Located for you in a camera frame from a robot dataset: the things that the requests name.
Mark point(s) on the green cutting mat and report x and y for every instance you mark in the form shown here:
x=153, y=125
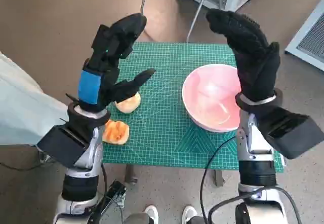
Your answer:
x=162, y=122

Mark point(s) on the person in light clothing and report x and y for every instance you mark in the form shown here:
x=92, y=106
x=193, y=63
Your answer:
x=20, y=107

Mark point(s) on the grey metal chair frame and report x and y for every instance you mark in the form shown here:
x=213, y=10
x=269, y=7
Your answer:
x=200, y=11

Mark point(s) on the orange toy bread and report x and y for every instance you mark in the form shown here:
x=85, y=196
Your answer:
x=115, y=132

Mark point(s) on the pink bowl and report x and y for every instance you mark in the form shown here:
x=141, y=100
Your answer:
x=210, y=102

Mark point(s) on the dark table leg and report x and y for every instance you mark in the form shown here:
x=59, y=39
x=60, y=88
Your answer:
x=219, y=179
x=130, y=176

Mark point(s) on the pale round toy bread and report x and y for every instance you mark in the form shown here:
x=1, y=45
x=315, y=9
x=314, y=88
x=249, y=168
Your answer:
x=129, y=105

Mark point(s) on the white shoe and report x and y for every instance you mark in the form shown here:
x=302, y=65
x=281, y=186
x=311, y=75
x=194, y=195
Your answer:
x=189, y=214
x=152, y=214

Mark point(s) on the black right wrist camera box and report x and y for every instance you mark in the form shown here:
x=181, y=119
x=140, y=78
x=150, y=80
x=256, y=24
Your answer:
x=291, y=132

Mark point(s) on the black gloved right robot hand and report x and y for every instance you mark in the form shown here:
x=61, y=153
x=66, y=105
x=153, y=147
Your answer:
x=255, y=64

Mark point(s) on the white framed appliance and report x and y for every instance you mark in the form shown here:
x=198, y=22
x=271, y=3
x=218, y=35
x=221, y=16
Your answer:
x=308, y=39

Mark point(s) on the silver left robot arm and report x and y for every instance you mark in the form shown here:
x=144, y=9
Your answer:
x=95, y=153

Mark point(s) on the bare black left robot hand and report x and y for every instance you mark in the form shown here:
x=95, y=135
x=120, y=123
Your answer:
x=108, y=56

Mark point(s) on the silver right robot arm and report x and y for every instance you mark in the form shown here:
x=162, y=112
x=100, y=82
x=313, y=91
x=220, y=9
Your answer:
x=255, y=168

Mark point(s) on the black metal bracket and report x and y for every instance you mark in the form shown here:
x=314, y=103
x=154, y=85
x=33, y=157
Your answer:
x=115, y=191

